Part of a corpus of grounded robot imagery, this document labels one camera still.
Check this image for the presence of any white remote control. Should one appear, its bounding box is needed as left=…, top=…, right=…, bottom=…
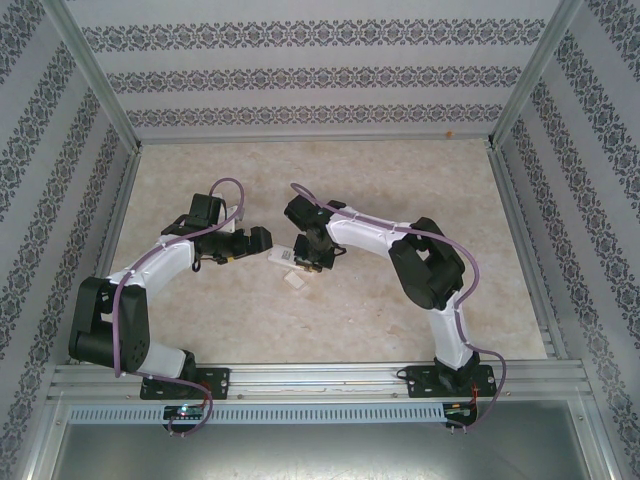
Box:
left=266, top=246, right=297, bottom=270

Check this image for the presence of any left controller circuit board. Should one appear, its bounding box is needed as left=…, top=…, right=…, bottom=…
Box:
left=163, top=404, right=204, bottom=420

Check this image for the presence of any grey metal sheet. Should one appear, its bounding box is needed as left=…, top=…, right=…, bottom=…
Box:
left=49, top=422, right=594, bottom=480

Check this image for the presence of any aluminium table side rail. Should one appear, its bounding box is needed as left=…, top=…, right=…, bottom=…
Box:
left=485, top=143, right=570, bottom=360
left=68, top=148, right=145, bottom=366

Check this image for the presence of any aluminium mounting rail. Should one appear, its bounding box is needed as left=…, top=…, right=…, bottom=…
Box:
left=47, top=359, right=594, bottom=401

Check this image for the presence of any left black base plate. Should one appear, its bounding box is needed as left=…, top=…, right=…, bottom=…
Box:
left=139, top=367, right=231, bottom=401

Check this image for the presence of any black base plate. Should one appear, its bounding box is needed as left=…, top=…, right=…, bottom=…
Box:
left=405, top=363, right=499, bottom=400
left=139, top=367, right=231, bottom=401

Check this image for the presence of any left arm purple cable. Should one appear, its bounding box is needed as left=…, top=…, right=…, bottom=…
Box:
left=112, top=177, right=247, bottom=437

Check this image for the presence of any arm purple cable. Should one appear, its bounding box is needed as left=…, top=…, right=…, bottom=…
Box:
left=289, top=182, right=509, bottom=431
left=112, top=177, right=247, bottom=437

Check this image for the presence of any slotted grey cable duct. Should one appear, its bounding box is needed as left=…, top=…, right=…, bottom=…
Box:
left=67, top=403, right=446, bottom=424

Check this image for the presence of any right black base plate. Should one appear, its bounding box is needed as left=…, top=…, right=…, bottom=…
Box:
left=405, top=363, right=499, bottom=400

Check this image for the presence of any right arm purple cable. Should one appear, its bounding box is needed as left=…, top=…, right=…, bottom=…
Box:
left=289, top=182, right=509, bottom=431

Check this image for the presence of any aluminium frame upright post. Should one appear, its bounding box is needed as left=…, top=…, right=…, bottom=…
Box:
left=489, top=0, right=585, bottom=147
left=39, top=0, right=144, bottom=152

